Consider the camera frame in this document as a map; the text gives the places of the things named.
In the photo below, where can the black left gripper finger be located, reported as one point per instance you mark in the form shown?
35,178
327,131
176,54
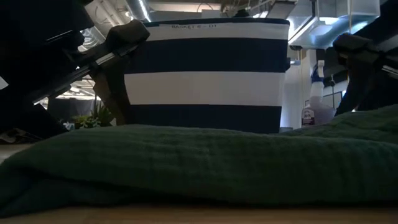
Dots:
115,81
28,121

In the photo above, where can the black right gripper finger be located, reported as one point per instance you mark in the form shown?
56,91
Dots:
379,93
357,62

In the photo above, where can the navy white striped fabric bin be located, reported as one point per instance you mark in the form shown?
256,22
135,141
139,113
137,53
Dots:
205,87

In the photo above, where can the dark green button shirt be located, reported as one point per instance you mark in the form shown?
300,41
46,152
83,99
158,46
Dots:
186,161

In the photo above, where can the small green succulent plant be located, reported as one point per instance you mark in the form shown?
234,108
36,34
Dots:
93,118

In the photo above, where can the clear spray bottle blue nozzle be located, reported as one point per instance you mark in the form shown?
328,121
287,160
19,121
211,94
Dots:
317,105

